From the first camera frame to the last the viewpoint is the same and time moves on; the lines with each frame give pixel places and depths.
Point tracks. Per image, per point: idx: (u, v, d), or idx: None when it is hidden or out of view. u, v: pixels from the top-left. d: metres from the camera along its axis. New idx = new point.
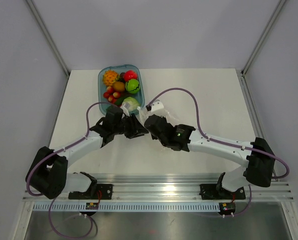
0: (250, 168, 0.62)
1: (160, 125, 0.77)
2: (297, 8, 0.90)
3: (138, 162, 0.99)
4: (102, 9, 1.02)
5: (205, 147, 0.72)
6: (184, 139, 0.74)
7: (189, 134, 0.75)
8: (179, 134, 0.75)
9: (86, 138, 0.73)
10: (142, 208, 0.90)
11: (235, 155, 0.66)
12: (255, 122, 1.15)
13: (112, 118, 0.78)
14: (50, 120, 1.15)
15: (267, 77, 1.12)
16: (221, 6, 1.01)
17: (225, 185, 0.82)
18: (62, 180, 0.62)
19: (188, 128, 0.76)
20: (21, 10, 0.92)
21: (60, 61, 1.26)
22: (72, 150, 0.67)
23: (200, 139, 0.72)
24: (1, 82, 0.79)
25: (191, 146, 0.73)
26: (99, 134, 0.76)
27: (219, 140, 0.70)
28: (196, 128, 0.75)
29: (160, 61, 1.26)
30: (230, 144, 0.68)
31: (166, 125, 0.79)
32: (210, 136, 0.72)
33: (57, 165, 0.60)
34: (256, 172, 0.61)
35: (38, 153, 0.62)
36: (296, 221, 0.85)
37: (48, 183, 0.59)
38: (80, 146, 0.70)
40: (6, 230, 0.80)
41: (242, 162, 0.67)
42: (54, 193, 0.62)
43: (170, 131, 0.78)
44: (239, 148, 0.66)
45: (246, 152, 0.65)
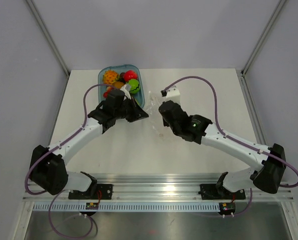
0: (263, 173, 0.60)
1: (175, 112, 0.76)
2: None
3: (138, 162, 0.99)
4: (102, 9, 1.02)
5: (220, 143, 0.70)
6: (199, 131, 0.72)
7: (205, 127, 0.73)
8: (194, 125, 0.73)
9: (83, 129, 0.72)
10: (143, 208, 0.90)
11: (250, 157, 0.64)
12: (255, 122, 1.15)
13: (113, 102, 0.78)
14: (50, 120, 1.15)
15: (267, 77, 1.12)
16: (221, 6, 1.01)
17: (225, 184, 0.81)
18: (63, 176, 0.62)
19: (204, 121, 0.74)
20: (21, 10, 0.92)
21: (60, 61, 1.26)
22: (68, 146, 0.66)
23: (216, 134, 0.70)
24: (1, 82, 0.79)
25: (204, 140, 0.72)
26: (99, 122, 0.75)
27: (236, 139, 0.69)
28: (213, 122, 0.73)
29: (160, 61, 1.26)
30: (247, 145, 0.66)
31: (181, 113, 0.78)
32: (227, 134, 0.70)
33: (53, 165, 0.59)
34: (269, 177, 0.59)
35: (35, 152, 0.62)
36: (296, 221, 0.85)
37: (50, 181, 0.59)
38: (76, 139, 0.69)
40: (6, 231, 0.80)
41: (255, 166, 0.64)
42: (58, 189, 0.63)
43: (184, 120, 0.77)
44: (255, 151, 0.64)
45: (262, 157, 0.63)
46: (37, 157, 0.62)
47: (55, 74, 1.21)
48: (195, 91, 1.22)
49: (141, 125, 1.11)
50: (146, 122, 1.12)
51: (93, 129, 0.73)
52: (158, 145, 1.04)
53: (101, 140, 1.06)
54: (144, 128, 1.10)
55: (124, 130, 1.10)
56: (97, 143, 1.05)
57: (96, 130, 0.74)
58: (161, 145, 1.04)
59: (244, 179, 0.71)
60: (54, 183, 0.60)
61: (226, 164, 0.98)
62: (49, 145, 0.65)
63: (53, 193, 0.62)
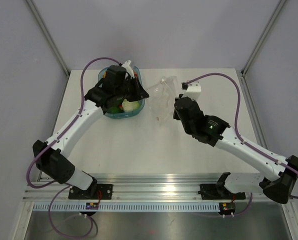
0: (278, 185, 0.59)
1: (193, 110, 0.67)
2: None
3: (138, 162, 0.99)
4: (102, 10, 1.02)
5: (237, 149, 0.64)
6: (215, 133, 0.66)
7: (221, 131, 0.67)
8: (210, 127, 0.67)
9: (80, 116, 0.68)
10: (143, 208, 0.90)
11: (268, 167, 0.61)
12: (255, 122, 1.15)
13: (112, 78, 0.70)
14: (50, 120, 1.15)
15: (267, 77, 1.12)
16: (221, 6, 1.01)
17: (227, 185, 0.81)
18: (68, 166, 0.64)
19: (221, 123, 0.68)
20: (21, 11, 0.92)
21: (60, 61, 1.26)
22: (65, 138, 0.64)
23: (233, 140, 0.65)
24: (1, 82, 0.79)
25: (220, 144, 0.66)
26: (96, 104, 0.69)
27: (256, 148, 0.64)
28: (231, 126, 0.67)
29: (160, 61, 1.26)
30: (266, 154, 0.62)
31: (198, 113, 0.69)
32: (245, 140, 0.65)
33: (54, 161, 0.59)
34: (284, 189, 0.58)
35: (34, 147, 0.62)
36: (296, 221, 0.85)
37: (56, 172, 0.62)
38: (72, 131, 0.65)
40: (6, 231, 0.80)
41: (270, 176, 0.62)
42: (67, 176, 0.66)
43: (201, 120, 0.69)
44: (273, 162, 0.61)
45: (279, 168, 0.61)
46: (37, 151, 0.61)
47: (55, 74, 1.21)
48: None
49: (141, 125, 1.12)
50: (146, 122, 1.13)
51: (91, 114, 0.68)
52: (158, 144, 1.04)
53: (101, 140, 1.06)
54: (144, 128, 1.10)
55: (124, 130, 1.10)
56: (98, 144, 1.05)
57: (95, 113, 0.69)
58: (161, 145, 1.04)
59: (250, 184, 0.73)
60: (60, 173, 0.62)
61: (226, 164, 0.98)
62: (47, 139, 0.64)
63: (62, 180, 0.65)
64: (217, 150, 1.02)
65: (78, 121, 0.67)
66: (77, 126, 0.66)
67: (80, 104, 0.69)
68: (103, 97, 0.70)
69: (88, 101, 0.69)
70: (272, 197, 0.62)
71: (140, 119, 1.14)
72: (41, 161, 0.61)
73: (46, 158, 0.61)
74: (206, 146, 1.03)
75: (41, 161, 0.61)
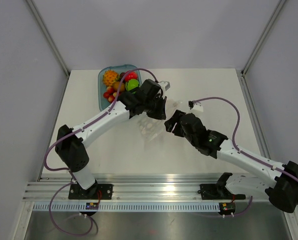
0: (277, 189, 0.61)
1: (196, 125, 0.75)
2: (297, 8, 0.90)
3: (138, 162, 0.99)
4: (102, 9, 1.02)
5: (234, 158, 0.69)
6: (214, 146, 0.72)
7: (221, 143, 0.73)
8: (210, 140, 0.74)
9: (109, 113, 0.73)
10: (143, 208, 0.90)
11: (264, 173, 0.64)
12: (255, 122, 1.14)
13: (147, 90, 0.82)
14: (50, 120, 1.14)
15: (267, 76, 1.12)
16: (221, 6, 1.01)
17: (228, 186, 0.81)
18: (84, 157, 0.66)
19: (220, 136, 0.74)
20: (21, 10, 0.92)
21: (60, 61, 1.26)
22: (90, 130, 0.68)
23: (230, 149, 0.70)
24: (1, 82, 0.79)
25: (220, 155, 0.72)
26: (126, 107, 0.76)
27: (252, 155, 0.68)
28: (229, 138, 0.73)
29: (160, 61, 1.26)
30: (261, 160, 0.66)
31: (201, 126, 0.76)
32: (241, 149, 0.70)
33: (74, 147, 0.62)
34: (281, 194, 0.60)
35: (59, 131, 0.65)
36: (296, 221, 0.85)
37: (71, 160, 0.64)
38: (98, 124, 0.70)
40: (6, 231, 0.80)
41: (268, 182, 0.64)
42: (80, 167, 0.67)
43: (203, 132, 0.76)
44: (269, 168, 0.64)
45: (276, 173, 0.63)
46: (61, 135, 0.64)
47: (55, 74, 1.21)
48: (195, 91, 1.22)
49: (141, 125, 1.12)
50: (146, 122, 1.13)
51: (118, 114, 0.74)
52: (158, 144, 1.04)
53: (101, 140, 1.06)
54: (144, 128, 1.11)
55: (124, 130, 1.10)
56: (98, 144, 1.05)
57: (122, 114, 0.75)
58: (162, 145, 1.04)
59: (255, 189, 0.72)
60: (74, 162, 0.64)
61: (226, 164, 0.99)
62: (73, 127, 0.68)
63: (74, 169, 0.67)
64: None
65: (106, 116, 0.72)
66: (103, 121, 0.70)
67: (112, 103, 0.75)
68: (133, 102, 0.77)
69: (118, 102, 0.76)
70: (278, 205, 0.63)
71: (140, 119, 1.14)
72: (62, 145, 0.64)
73: (67, 144, 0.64)
74: None
75: (61, 145, 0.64)
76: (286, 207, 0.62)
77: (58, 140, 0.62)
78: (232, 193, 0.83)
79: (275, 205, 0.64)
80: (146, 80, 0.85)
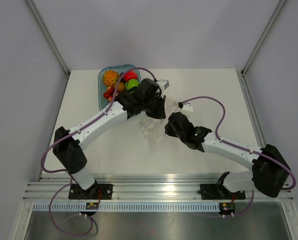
0: (254, 172, 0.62)
1: (183, 121, 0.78)
2: (297, 8, 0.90)
3: (138, 163, 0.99)
4: (102, 9, 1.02)
5: (216, 148, 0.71)
6: (199, 139, 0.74)
7: (205, 136, 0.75)
8: (196, 134, 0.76)
9: (106, 114, 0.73)
10: (143, 208, 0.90)
11: (242, 157, 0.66)
12: (255, 122, 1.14)
13: (144, 89, 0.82)
14: (50, 120, 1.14)
15: (267, 76, 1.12)
16: (221, 7, 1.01)
17: (225, 183, 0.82)
18: (82, 158, 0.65)
19: (205, 130, 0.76)
20: (22, 11, 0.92)
21: (60, 61, 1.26)
22: (87, 132, 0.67)
23: (212, 140, 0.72)
24: (1, 82, 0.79)
25: (205, 146, 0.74)
26: (123, 108, 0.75)
27: (232, 143, 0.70)
28: (213, 131, 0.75)
29: (160, 61, 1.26)
30: (239, 146, 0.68)
31: (187, 123, 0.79)
32: (223, 138, 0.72)
33: (71, 149, 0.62)
34: (260, 176, 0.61)
35: (56, 133, 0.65)
36: (296, 221, 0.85)
37: (69, 162, 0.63)
38: (94, 125, 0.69)
40: (6, 231, 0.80)
41: (248, 165, 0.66)
42: (78, 168, 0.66)
43: (190, 129, 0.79)
44: (247, 151, 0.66)
45: (253, 156, 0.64)
46: (58, 137, 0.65)
47: (55, 74, 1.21)
48: (195, 91, 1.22)
49: (141, 125, 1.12)
50: (146, 122, 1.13)
51: (115, 115, 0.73)
52: (158, 145, 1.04)
53: (101, 141, 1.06)
54: (143, 128, 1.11)
55: (124, 130, 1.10)
56: (98, 144, 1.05)
57: (119, 115, 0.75)
58: (161, 145, 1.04)
59: (245, 180, 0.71)
60: (71, 164, 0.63)
61: (226, 164, 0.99)
62: (70, 129, 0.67)
63: (72, 171, 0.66)
64: None
65: (103, 117, 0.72)
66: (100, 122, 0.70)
67: (109, 104, 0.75)
68: (131, 102, 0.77)
69: (115, 103, 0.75)
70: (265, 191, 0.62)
71: (140, 119, 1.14)
72: (59, 147, 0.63)
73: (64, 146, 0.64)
74: None
75: (58, 147, 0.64)
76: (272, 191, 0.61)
77: (55, 142, 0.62)
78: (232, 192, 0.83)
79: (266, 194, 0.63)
80: (144, 80, 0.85)
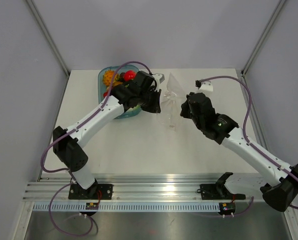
0: (278, 190, 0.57)
1: (205, 106, 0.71)
2: None
3: (138, 162, 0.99)
4: (102, 9, 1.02)
5: (242, 149, 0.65)
6: (223, 131, 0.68)
7: (230, 129, 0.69)
8: (220, 124, 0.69)
9: (102, 110, 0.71)
10: (142, 208, 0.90)
11: (269, 171, 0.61)
12: (255, 122, 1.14)
13: (140, 81, 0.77)
14: (50, 120, 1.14)
15: (267, 76, 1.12)
16: (221, 6, 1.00)
17: (227, 184, 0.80)
18: (82, 155, 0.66)
19: (230, 122, 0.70)
20: (22, 11, 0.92)
21: (60, 61, 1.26)
22: (84, 129, 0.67)
23: (239, 139, 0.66)
24: (1, 82, 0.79)
25: (226, 141, 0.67)
26: (119, 102, 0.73)
27: (261, 151, 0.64)
28: (240, 127, 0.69)
29: (160, 61, 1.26)
30: (270, 158, 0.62)
31: (209, 108, 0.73)
32: (251, 141, 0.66)
33: (70, 148, 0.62)
34: (281, 195, 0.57)
35: (54, 132, 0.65)
36: (296, 221, 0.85)
37: (70, 161, 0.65)
38: (92, 123, 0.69)
40: (6, 231, 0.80)
41: (271, 180, 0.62)
42: (80, 165, 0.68)
43: (211, 115, 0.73)
44: (275, 167, 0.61)
45: (281, 174, 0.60)
46: (56, 137, 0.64)
47: (55, 74, 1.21)
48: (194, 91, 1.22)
49: (141, 125, 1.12)
50: (145, 122, 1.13)
51: (112, 110, 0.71)
52: (158, 145, 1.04)
53: (101, 141, 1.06)
54: (143, 128, 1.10)
55: (124, 130, 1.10)
56: (98, 144, 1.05)
57: (116, 110, 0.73)
58: (161, 145, 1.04)
59: (252, 187, 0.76)
60: (72, 162, 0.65)
61: (226, 164, 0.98)
62: (67, 127, 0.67)
63: (74, 168, 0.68)
64: (217, 150, 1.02)
65: (99, 113, 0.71)
66: (97, 119, 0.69)
67: (105, 99, 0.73)
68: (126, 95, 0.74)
69: (111, 97, 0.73)
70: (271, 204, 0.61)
71: (140, 119, 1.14)
72: (58, 146, 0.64)
73: (63, 145, 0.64)
74: (206, 146, 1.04)
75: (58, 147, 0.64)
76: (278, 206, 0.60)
77: (53, 142, 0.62)
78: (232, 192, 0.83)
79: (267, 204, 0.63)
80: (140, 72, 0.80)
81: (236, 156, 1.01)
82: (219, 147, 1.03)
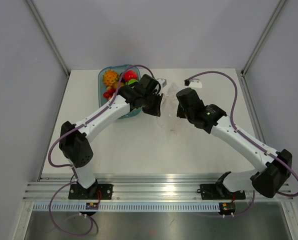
0: (265, 175, 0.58)
1: (191, 97, 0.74)
2: (297, 8, 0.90)
3: (138, 162, 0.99)
4: (102, 9, 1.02)
5: (229, 136, 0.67)
6: (211, 119, 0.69)
7: (218, 117, 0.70)
8: (208, 113, 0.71)
9: (109, 107, 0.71)
10: (143, 208, 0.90)
11: (256, 156, 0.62)
12: (255, 122, 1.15)
13: (146, 83, 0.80)
14: (50, 120, 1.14)
15: (267, 76, 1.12)
16: (221, 7, 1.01)
17: (225, 182, 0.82)
18: (89, 151, 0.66)
19: (219, 111, 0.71)
20: (21, 11, 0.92)
21: (60, 61, 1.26)
22: (92, 125, 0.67)
23: (226, 127, 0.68)
24: (1, 82, 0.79)
25: (214, 130, 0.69)
26: (126, 101, 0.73)
27: (248, 137, 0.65)
28: (227, 115, 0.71)
29: (160, 61, 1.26)
30: (256, 143, 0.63)
31: (197, 101, 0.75)
32: (239, 129, 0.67)
33: (78, 142, 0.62)
34: (268, 179, 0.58)
35: (62, 127, 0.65)
36: (296, 221, 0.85)
37: (76, 156, 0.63)
38: (100, 119, 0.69)
40: (6, 231, 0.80)
41: (258, 166, 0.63)
42: (84, 161, 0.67)
43: (200, 107, 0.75)
44: (262, 152, 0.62)
45: (268, 158, 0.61)
46: (64, 131, 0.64)
47: (55, 75, 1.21)
48: None
49: (141, 125, 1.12)
50: (145, 122, 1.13)
51: (119, 108, 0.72)
52: (158, 145, 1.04)
53: (101, 140, 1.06)
54: (143, 128, 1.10)
55: (124, 130, 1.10)
56: (98, 144, 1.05)
57: (123, 108, 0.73)
58: (162, 145, 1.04)
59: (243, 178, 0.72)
60: (79, 157, 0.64)
61: (226, 164, 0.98)
62: (76, 122, 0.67)
63: (79, 164, 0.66)
64: (217, 150, 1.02)
65: (107, 111, 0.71)
66: (105, 116, 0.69)
67: (112, 97, 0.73)
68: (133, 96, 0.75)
69: (119, 96, 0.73)
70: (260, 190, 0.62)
71: (140, 119, 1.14)
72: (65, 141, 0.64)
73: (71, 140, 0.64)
74: (207, 146, 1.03)
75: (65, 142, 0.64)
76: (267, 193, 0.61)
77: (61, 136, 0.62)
78: (231, 191, 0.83)
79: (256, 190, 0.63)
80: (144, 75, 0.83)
81: (236, 156, 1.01)
82: (219, 147, 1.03)
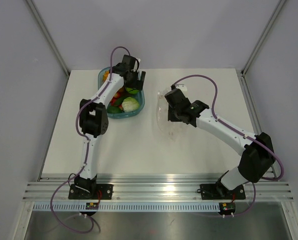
0: (245, 156, 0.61)
1: (177, 95, 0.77)
2: (297, 8, 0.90)
3: (138, 162, 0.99)
4: (102, 10, 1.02)
5: (211, 125, 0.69)
6: (195, 112, 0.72)
7: (201, 111, 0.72)
8: (192, 108, 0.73)
9: (111, 82, 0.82)
10: (143, 208, 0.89)
11: (235, 140, 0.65)
12: (254, 121, 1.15)
13: (128, 62, 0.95)
14: (50, 120, 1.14)
15: (267, 76, 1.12)
16: (220, 7, 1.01)
17: (223, 180, 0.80)
18: (106, 118, 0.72)
19: (202, 105, 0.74)
20: (21, 11, 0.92)
21: (60, 61, 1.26)
22: (104, 96, 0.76)
23: (209, 117, 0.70)
24: (1, 82, 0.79)
25: (199, 122, 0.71)
26: (120, 75, 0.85)
27: (228, 124, 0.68)
28: (210, 108, 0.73)
29: (160, 61, 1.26)
30: (234, 129, 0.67)
31: (183, 98, 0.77)
32: (219, 117, 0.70)
33: (99, 110, 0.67)
34: (248, 160, 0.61)
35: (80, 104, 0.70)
36: (296, 221, 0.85)
37: (98, 124, 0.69)
38: (108, 91, 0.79)
40: (6, 231, 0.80)
41: (239, 150, 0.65)
42: (104, 130, 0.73)
43: (185, 104, 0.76)
44: (241, 136, 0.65)
45: (246, 141, 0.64)
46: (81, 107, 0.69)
47: (55, 75, 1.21)
48: (194, 91, 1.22)
49: (141, 124, 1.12)
50: (146, 121, 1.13)
51: (117, 82, 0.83)
52: (158, 144, 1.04)
53: (101, 141, 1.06)
54: (143, 127, 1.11)
55: (124, 130, 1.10)
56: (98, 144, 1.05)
57: (120, 81, 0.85)
58: (161, 144, 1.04)
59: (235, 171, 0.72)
60: (101, 125, 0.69)
61: (225, 164, 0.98)
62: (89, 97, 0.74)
63: (101, 132, 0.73)
64: (217, 150, 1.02)
65: (110, 85, 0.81)
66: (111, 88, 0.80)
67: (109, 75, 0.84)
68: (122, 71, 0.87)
69: (114, 73, 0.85)
70: (245, 175, 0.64)
71: (139, 118, 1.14)
72: (85, 116, 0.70)
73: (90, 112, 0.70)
74: (206, 146, 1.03)
75: (85, 116, 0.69)
76: (253, 176, 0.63)
77: (81, 111, 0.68)
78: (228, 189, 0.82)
79: (244, 176, 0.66)
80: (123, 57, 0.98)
81: (236, 155, 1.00)
82: (219, 147, 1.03)
